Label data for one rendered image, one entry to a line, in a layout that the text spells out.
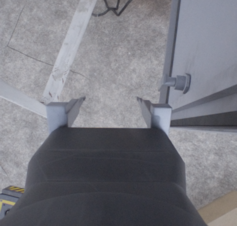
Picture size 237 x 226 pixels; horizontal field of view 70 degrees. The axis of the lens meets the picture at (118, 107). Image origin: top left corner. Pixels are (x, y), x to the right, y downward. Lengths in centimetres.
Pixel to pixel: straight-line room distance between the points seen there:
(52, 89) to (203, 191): 101
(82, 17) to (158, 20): 50
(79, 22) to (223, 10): 86
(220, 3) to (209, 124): 13
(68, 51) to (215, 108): 85
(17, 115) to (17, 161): 30
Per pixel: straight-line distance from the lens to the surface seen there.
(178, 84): 26
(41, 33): 138
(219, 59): 19
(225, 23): 20
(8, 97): 70
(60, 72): 93
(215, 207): 117
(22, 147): 128
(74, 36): 98
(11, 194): 95
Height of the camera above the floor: 105
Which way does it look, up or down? 82 degrees down
